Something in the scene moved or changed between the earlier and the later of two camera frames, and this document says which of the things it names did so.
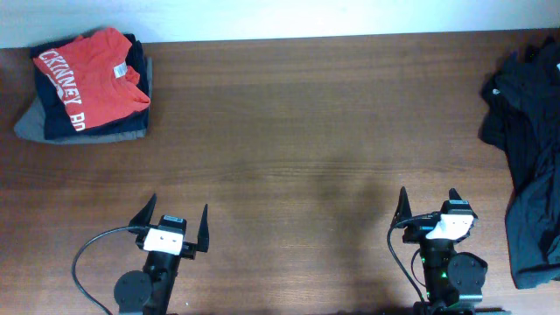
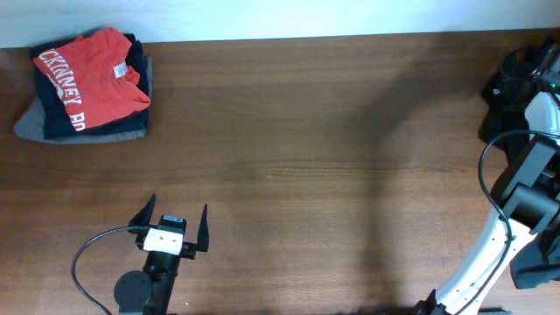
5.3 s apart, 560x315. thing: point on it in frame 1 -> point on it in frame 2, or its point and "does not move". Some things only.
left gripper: [189, 251] does not move
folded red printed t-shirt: [94, 78] does not move
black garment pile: [522, 112] does not move
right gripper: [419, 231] -> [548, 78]
